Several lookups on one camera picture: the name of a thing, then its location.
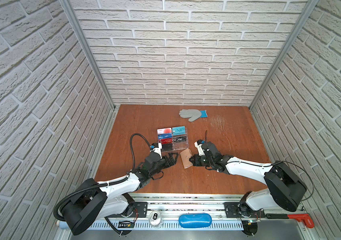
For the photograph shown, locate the blue oval case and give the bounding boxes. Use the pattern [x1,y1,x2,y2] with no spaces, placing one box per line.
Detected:
[179,213,212,229]

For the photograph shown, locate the red black handled tool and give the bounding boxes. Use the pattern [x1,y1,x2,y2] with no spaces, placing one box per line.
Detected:
[266,214,315,229]

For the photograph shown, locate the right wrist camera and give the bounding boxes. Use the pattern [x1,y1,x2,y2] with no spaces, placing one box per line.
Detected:
[194,140,209,156]

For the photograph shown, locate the white red april card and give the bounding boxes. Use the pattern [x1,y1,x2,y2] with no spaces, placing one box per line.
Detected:
[157,128,172,135]

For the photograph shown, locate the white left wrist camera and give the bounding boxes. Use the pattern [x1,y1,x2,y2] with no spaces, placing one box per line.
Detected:
[149,143,162,158]

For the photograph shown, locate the grey blue work glove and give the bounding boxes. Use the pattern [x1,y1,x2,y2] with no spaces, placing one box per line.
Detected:
[179,109,208,122]

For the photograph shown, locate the beige leather card holder wallet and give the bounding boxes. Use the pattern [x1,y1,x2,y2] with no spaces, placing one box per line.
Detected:
[180,149,193,169]

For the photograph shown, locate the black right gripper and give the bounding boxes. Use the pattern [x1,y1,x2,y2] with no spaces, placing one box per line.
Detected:
[188,153,214,168]

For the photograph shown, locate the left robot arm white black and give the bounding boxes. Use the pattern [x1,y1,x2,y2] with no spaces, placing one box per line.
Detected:
[53,151,179,236]

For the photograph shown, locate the red gold VIP card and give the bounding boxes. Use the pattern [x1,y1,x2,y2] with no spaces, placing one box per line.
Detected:
[158,138,173,144]

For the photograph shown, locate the aluminium frame rail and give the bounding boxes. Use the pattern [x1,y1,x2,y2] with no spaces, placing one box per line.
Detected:
[249,0,319,111]
[60,0,115,110]

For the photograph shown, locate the thin black cable right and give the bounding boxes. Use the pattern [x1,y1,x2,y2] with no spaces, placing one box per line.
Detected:
[203,130,315,202]

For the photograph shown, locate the aluminium frame rail right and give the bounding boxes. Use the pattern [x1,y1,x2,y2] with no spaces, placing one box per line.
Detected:
[249,0,319,111]

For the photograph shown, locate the blue VIP card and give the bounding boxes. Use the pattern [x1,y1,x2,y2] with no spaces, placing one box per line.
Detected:
[157,133,173,140]

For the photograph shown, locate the black VIP card in stand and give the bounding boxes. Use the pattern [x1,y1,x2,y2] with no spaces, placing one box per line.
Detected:
[173,136,187,143]

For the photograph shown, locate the teal VIP card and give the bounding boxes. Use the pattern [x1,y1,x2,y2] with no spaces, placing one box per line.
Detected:
[172,126,186,136]

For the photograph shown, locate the clear acrylic card display stand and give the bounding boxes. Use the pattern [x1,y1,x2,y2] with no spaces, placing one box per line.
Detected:
[156,126,189,152]

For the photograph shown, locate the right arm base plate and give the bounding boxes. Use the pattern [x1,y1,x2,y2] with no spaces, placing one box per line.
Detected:
[224,202,266,219]

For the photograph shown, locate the silver can top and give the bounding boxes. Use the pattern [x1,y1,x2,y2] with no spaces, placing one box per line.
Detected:
[149,211,162,228]

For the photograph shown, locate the aluminium frame rail left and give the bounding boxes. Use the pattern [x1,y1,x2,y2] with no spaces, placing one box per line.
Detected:
[60,0,115,110]

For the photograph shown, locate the black corrugated cable left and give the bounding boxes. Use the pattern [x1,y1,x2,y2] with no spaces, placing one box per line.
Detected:
[52,133,151,222]

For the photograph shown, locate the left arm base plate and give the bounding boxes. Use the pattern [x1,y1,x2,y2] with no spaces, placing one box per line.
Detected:
[120,202,148,218]

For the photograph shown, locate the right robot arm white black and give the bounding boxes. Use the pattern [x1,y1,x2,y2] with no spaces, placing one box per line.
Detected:
[189,145,308,218]

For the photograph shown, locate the dark black card lower left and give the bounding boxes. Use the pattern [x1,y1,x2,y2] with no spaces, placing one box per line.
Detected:
[162,144,173,151]

